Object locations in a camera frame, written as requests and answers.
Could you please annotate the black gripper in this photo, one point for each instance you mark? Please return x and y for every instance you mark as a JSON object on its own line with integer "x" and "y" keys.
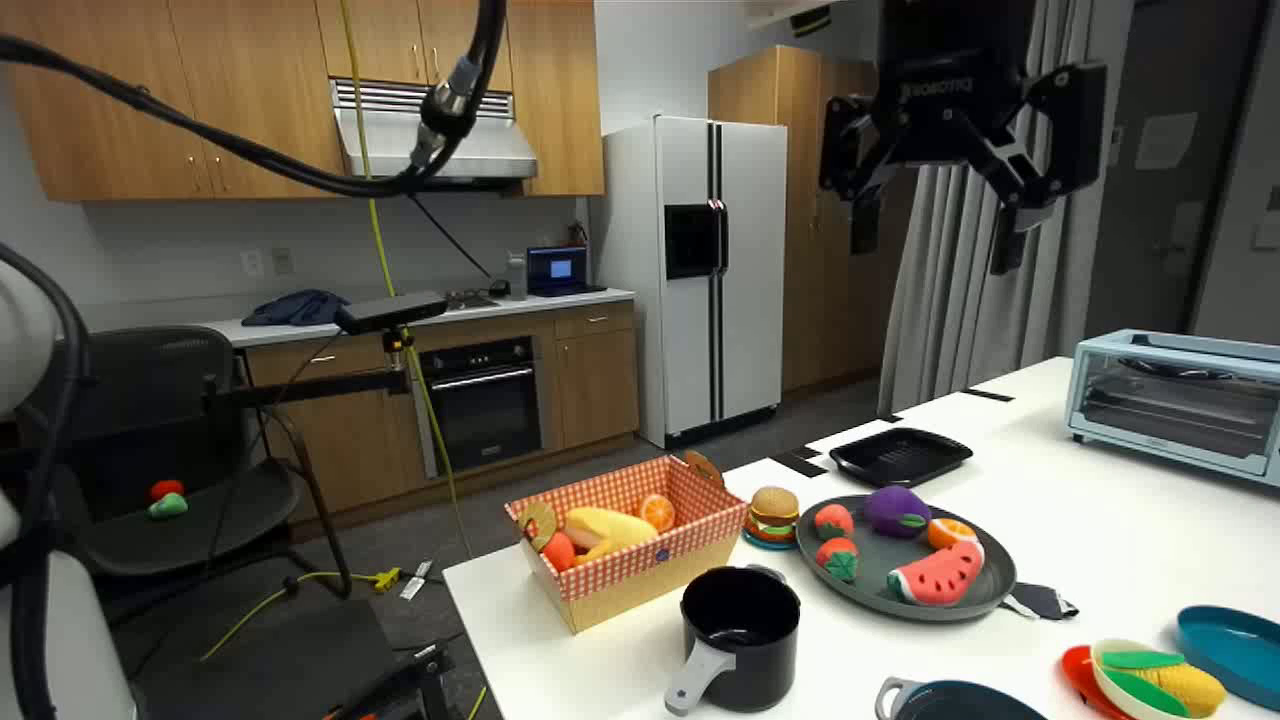
{"x": 954, "y": 66}

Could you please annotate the dark transparent pot lid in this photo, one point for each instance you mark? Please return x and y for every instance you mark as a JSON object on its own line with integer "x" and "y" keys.
{"x": 964, "y": 702}

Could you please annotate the grey curtain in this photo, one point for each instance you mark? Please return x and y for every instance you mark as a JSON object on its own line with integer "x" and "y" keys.
{"x": 944, "y": 327}

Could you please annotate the white paper sign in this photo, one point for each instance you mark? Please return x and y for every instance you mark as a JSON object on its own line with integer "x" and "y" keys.
{"x": 1166, "y": 141}

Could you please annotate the dark grey door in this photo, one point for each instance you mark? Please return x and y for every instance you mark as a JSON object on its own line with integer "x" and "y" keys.
{"x": 1161, "y": 245}

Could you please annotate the tall wooden cabinet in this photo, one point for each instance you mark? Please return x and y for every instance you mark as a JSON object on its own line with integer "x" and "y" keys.
{"x": 806, "y": 312}

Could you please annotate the white refrigerator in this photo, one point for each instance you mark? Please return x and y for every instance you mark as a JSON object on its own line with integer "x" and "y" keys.
{"x": 755, "y": 264}

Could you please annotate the black flat strip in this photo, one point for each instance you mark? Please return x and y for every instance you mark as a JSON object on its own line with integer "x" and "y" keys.
{"x": 989, "y": 394}

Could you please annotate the black square tray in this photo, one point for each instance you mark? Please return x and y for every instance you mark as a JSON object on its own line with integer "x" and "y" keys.
{"x": 903, "y": 459}

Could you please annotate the light blue toaster oven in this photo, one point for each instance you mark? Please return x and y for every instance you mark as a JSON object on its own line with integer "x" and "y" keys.
{"x": 1175, "y": 400}

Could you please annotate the black flat card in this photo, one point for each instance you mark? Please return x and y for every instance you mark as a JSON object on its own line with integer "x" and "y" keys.
{"x": 803, "y": 462}

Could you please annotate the purple toy eggplant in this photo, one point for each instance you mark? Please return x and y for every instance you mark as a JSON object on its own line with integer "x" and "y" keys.
{"x": 898, "y": 511}

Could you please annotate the toy orange slice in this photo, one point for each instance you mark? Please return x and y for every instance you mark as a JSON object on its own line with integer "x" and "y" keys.
{"x": 951, "y": 533}

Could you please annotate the red toy strawberry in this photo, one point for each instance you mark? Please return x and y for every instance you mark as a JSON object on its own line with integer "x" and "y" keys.
{"x": 833, "y": 517}
{"x": 839, "y": 556}

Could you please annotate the brown toy bread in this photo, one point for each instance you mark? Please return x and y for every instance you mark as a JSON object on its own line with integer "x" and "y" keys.
{"x": 700, "y": 469}

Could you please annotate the toy burger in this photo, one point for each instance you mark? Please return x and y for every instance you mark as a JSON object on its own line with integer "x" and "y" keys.
{"x": 774, "y": 514}

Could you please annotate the blue countertop appliance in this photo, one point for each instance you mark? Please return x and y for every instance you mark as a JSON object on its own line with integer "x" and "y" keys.
{"x": 557, "y": 268}

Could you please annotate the toy watermelon slice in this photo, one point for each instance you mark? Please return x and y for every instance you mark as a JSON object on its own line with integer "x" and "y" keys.
{"x": 940, "y": 579}

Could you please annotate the wooden counter cabinets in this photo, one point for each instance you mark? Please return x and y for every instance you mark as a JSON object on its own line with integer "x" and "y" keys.
{"x": 584, "y": 375}

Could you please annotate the dark plate of toy food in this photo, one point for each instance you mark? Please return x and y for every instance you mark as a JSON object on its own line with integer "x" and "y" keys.
{"x": 873, "y": 579}

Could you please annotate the orange toy fruit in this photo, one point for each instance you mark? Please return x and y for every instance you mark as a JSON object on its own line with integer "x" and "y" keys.
{"x": 656, "y": 514}

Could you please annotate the steel range hood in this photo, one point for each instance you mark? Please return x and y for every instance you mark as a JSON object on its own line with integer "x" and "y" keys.
{"x": 453, "y": 149}

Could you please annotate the red white toy food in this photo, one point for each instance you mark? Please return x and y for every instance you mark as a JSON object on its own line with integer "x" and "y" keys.
{"x": 1078, "y": 664}

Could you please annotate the red checkered basket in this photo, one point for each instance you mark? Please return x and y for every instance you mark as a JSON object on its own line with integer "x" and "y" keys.
{"x": 640, "y": 579}

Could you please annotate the black built-in oven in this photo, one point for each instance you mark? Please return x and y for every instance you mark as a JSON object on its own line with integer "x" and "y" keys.
{"x": 480, "y": 412}

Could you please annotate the brown green toy kiwi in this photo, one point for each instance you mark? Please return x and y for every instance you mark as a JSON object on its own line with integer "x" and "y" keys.
{"x": 537, "y": 520}

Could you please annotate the red toy tomato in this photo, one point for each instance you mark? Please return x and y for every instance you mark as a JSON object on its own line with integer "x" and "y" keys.
{"x": 557, "y": 552}

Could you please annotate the blue bowl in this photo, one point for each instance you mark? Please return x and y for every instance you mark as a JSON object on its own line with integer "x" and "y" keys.
{"x": 1235, "y": 655}

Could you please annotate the toy corn with green leaves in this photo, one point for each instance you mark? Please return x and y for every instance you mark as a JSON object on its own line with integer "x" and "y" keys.
{"x": 1186, "y": 686}

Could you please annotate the dark blue cloth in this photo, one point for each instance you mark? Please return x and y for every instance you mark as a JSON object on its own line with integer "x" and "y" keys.
{"x": 300, "y": 311}

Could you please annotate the black office chair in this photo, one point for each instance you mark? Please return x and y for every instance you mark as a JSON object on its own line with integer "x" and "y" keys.
{"x": 161, "y": 385}

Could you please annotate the red and green toy vegetable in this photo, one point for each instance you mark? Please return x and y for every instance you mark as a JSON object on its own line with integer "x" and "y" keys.
{"x": 164, "y": 497}

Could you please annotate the black stereo camera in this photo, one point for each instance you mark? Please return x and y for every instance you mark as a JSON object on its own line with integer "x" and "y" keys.
{"x": 394, "y": 312}

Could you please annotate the black camera stand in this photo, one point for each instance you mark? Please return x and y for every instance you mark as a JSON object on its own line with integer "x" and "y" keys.
{"x": 306, "y": 390}

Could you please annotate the wooden wall cabinets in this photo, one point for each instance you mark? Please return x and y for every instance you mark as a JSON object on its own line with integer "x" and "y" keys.
{"x": 201, "y": 80}

